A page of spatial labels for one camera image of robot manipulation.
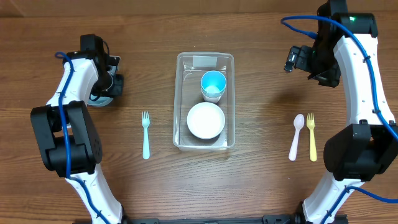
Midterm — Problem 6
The light blue bowl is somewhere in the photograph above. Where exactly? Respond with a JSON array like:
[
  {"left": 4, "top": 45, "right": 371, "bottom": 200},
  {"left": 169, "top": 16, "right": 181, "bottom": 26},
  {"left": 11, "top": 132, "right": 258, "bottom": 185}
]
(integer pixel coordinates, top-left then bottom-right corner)
[{"left": 88, "top": 95, "right": 113, "bottom": 107}]

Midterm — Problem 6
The pink plastic spoon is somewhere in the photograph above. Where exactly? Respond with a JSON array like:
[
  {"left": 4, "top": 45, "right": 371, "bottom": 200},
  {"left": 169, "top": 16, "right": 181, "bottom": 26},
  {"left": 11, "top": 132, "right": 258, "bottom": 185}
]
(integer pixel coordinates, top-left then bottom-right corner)
[{"left": 289, "top": 114, "right": 304, "bottom": 161}]

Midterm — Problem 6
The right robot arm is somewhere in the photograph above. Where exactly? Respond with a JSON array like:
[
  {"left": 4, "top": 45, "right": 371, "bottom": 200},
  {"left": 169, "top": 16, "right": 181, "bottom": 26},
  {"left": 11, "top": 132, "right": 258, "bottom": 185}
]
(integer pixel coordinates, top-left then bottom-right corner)
[{"left": 284, "top": 1, "right": 397, "bottom": 223}]

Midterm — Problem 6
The clear plastic container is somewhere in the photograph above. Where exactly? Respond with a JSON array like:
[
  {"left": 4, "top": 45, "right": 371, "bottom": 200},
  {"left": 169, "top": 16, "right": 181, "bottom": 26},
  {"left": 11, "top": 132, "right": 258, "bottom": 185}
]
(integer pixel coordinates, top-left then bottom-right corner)
[{"left": 173, "top": 52, "right": 236, "bottom": 151}]

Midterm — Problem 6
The yellow plastic fork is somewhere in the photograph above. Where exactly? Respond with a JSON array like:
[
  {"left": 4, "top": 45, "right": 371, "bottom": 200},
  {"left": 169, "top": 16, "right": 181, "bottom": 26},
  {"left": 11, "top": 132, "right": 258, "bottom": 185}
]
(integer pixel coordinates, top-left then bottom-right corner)
[{"left": 307, "top": 113, "right": 317, "bottom": 162}]

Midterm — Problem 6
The white bowl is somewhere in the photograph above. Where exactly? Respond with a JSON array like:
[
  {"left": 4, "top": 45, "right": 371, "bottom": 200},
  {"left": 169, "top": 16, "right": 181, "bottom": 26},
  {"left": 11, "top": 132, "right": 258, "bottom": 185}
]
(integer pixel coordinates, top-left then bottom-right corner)
[{"left": 187, "top": 102, "right": 226, "bottom": 139}]

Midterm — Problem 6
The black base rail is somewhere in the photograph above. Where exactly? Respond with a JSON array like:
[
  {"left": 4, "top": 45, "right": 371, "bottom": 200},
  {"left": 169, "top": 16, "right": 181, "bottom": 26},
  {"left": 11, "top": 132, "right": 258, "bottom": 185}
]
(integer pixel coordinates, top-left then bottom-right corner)
[{"left": 73, "top": 213, "right": 348, "bottom": 224}]

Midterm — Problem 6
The green cup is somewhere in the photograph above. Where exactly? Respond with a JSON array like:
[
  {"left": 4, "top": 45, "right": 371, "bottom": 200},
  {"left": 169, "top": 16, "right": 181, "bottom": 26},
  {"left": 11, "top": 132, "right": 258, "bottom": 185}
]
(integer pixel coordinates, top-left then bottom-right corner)
[{"left": 201, "top": 86, "right": 224, "bottom": 98}]

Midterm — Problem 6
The blue cup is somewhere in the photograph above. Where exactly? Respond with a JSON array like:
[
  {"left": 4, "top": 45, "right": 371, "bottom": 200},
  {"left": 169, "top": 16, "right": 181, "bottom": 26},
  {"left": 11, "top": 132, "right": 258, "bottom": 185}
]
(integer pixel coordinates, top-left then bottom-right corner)
[{"left": 200, "top": 71, "right": 227, "bottom": 90}]

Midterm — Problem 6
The light blue plastic fork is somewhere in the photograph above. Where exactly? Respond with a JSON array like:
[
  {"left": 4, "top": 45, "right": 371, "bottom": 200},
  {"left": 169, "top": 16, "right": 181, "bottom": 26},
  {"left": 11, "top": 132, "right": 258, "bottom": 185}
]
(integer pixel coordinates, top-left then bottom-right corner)
[{"left": 142, "top": 111, "right": 150, "bottom": 160}]

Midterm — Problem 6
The right blue cable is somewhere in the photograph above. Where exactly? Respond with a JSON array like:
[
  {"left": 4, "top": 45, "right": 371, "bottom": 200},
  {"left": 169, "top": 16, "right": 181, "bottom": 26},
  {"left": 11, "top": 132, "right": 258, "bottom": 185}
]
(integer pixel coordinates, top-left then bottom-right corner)
[{"left": 280, "top": 14, "right": 398, "bottom": 224}]

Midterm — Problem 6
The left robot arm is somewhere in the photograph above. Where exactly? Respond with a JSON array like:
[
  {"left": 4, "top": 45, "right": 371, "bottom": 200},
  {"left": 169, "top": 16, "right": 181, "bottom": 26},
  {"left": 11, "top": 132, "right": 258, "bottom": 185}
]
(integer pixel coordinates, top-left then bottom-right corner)
[{"left": 30, "top": 34, "right": 130, "bottom": 223}]

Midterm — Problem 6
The pink cup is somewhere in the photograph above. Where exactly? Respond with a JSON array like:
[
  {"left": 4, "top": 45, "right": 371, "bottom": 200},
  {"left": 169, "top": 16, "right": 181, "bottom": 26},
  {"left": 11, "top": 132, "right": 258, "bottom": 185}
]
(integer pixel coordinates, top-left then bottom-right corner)
[{"left": 203, "top": 95, "right": 221, "bottom": 104}]

